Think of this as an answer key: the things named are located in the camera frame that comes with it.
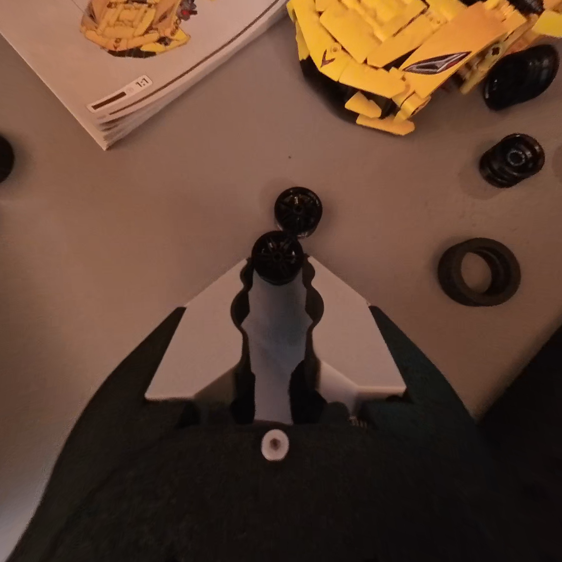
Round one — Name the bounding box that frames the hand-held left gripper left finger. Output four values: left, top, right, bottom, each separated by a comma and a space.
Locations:
145, 258, 256, 424

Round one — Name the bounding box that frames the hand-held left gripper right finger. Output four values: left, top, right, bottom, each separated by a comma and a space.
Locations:
287, 256, 407, 424

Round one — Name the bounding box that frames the black spoked wheel rim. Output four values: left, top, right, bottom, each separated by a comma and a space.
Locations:
274, 186, 323, 239
251, 230, 304, 285

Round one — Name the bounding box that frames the grey desk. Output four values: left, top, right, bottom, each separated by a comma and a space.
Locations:
0, 0, 562, 549

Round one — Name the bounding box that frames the large car print booklet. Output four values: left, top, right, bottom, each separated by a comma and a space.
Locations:
0, 0, 288, 151

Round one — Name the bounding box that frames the yellow toy brick car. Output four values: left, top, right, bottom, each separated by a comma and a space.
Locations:
287, 0, 562, 137

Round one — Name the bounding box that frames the black ridged toy part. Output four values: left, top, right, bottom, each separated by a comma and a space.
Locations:
483, 44, 560, 110
479, 134, 546, 189

